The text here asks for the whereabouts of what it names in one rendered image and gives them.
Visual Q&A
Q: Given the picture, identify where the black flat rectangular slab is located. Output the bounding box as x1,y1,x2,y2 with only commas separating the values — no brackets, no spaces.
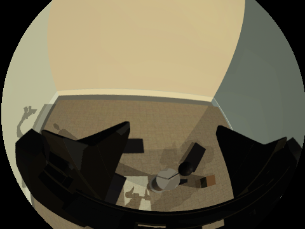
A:
123,138,144,153
104,173,127,204
184,143,206,172

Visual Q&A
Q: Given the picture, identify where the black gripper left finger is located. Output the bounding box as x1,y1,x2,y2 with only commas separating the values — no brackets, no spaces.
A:
41,121,130,201

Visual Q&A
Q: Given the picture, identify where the dark brown cube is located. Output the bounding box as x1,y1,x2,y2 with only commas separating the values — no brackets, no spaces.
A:
200,175,216,188

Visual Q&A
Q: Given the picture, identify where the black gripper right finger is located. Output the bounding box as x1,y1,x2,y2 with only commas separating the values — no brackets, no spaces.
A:
216,125,287,198

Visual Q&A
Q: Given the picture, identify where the glass french press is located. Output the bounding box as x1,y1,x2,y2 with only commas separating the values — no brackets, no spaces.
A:
149,161,193,193

